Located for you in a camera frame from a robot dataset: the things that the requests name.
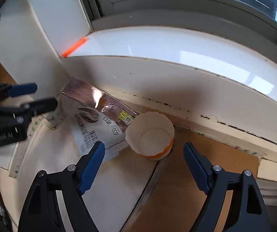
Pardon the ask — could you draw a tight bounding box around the coffee carton box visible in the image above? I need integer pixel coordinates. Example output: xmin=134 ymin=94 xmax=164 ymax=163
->
xmin=61 ymin=78 xmax=137 ymax=161

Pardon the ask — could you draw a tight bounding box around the torn white paper cup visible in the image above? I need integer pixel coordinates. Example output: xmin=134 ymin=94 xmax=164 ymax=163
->
xmin=126 ymin=112 xmax=175 ymax=160

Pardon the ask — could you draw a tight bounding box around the brown wooden cutting board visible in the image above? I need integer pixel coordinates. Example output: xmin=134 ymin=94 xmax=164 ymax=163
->
xmin=120 ymin=127 xmax=261 ymax=232

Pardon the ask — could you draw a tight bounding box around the grey window frame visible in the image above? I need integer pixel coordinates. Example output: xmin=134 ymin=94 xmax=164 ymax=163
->
xmin=81 ymin=0 xmax=277 ymax=64

